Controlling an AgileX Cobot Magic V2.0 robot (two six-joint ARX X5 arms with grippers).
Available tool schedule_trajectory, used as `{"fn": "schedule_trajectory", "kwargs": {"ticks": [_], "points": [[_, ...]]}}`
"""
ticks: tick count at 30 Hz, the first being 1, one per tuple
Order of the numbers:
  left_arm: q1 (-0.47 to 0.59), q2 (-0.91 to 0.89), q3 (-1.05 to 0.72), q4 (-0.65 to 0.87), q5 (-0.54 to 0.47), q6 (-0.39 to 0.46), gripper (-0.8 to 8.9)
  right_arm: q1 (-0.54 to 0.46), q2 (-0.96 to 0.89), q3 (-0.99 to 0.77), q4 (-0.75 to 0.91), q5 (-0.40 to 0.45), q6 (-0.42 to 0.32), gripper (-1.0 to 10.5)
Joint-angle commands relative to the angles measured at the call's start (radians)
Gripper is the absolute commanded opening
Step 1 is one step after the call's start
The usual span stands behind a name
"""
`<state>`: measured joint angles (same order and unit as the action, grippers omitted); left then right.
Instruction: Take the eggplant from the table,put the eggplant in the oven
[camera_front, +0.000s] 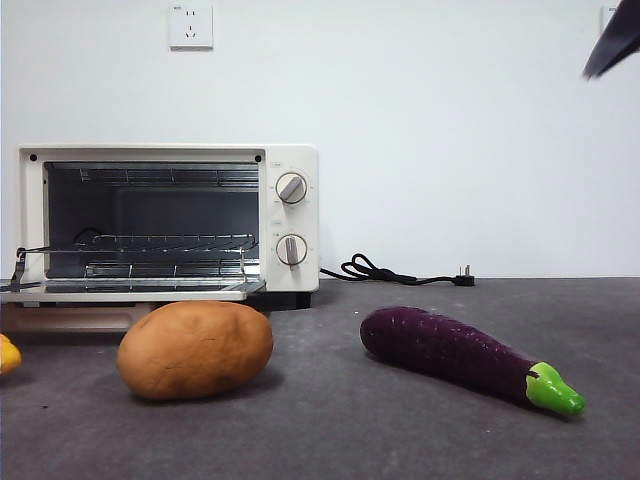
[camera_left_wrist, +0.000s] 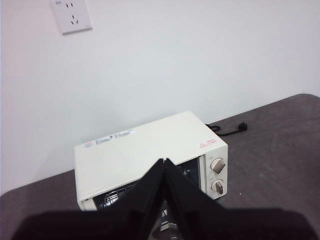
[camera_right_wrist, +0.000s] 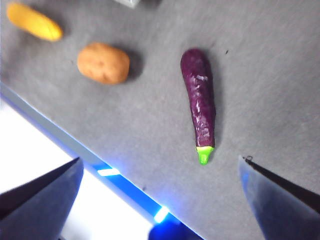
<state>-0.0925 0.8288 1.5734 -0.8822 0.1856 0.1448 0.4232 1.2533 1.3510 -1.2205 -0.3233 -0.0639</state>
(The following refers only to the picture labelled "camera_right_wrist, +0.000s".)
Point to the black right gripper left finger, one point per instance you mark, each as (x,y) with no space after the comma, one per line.
(37,205)

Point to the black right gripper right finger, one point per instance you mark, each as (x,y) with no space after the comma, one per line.
(285,207)

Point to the purple eggplant green stem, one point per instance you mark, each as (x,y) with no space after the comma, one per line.
(198,100)

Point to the brown potato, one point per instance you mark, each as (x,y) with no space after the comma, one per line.
(103,63)

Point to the yellow toy vegetable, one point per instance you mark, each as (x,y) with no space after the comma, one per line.
(33,22)

